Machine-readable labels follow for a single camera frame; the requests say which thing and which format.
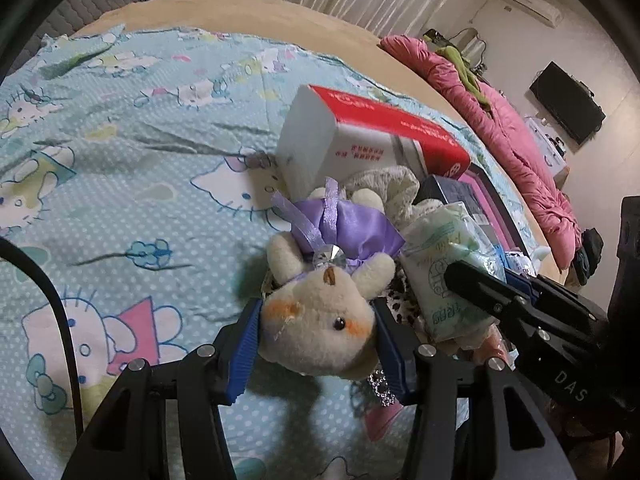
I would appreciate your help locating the leopard print scarf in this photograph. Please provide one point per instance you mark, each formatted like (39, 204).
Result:
(402, 305)

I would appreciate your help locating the white air conditioner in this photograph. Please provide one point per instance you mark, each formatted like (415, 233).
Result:
(532, 2)

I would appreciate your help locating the plush bear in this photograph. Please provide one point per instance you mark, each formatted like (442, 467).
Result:
(315, 320)

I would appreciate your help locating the white lace cloth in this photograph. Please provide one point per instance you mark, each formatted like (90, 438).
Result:
(390, 185)

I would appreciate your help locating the beige bed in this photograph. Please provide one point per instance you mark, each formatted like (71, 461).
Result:
(250, 15)

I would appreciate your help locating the dark box with pink lining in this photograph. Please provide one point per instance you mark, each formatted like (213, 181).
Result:
(492, 200)

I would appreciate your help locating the white cabinet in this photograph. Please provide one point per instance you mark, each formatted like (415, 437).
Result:
(547, 147)

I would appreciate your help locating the dark blue box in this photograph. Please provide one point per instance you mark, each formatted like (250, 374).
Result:
(450, 195)

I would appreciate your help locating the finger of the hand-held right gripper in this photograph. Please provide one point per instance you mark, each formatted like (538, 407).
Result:
(480, 292)
(555, 295)

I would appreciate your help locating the black wall television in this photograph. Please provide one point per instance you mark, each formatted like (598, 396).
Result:
(567, 102)

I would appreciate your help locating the cartoon cat printed blanket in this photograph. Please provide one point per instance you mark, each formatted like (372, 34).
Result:
(125, 160)

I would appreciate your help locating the green and white tissue pack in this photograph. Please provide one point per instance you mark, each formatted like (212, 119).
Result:
(440, 265)

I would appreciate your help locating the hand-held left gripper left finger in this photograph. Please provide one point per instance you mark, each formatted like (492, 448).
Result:
(244, 352)

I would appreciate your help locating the black bag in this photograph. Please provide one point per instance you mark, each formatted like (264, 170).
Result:
(590, 255)

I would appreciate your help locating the pink duvet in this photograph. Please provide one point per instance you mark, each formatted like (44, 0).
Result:
(510, 150)

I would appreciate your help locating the green cloth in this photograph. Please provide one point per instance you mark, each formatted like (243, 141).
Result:
(467, 77)

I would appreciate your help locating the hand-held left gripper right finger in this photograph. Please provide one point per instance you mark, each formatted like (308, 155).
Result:
(393, 357)

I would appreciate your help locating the grey quilted headboard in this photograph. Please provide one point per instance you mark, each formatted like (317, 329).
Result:
(90, 5)

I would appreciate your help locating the wall mirror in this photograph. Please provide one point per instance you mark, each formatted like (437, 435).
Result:
(470, 50)

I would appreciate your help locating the red and white tissue box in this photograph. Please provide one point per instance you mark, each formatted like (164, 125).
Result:
(350, 135)

